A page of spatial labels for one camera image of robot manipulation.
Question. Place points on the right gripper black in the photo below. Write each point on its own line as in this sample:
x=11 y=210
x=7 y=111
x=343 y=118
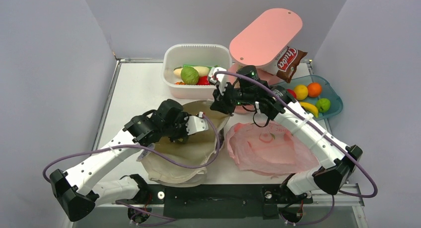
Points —
x=221 y=102

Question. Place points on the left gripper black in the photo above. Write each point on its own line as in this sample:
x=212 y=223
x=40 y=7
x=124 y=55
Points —
x=184 y=133

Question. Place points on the white radish with leaves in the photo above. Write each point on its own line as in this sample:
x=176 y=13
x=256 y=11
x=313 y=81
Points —
x=202 y=70

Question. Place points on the pink three-tier shelf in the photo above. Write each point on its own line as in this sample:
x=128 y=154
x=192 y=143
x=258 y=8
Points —
x=263 y=39

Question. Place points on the red can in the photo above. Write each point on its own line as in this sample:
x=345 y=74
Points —
x=285 y=64

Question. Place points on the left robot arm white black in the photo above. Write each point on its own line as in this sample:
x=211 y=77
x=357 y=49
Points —
x=78 y=189

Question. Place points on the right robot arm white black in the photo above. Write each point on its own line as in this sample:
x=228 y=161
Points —
x=336 y=161

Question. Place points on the red bell pepper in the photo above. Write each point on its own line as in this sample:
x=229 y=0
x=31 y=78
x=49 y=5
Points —
x=203 y=81

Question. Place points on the white plastic tub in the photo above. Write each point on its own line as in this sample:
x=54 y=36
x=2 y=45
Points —
x=196 y=55

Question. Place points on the red apple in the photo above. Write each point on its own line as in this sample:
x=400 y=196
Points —
x=292 y=93

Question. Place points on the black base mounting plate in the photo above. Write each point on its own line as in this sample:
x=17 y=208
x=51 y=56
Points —
x=229 y=201

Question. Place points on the yellow lemon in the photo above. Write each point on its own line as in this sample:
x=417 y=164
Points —
x=301 y=92

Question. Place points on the yellow banana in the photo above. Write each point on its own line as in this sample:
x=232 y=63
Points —
x=311 y=108

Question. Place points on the orange fruit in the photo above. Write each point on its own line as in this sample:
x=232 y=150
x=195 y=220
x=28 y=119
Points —
x=314 y=89

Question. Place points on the green apple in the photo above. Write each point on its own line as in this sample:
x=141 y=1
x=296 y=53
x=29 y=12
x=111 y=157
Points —
x=323 y=105

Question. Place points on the teal plastic tray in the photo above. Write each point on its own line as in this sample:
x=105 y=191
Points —
x=328 y=92

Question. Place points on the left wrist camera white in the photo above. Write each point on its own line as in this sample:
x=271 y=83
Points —
x=196 y=124

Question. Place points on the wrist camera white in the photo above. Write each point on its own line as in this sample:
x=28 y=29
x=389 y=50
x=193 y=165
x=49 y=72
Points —
x=217 y=77
x=196 y=124

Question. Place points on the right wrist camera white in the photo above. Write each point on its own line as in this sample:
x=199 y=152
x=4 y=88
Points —
x=217 y=77

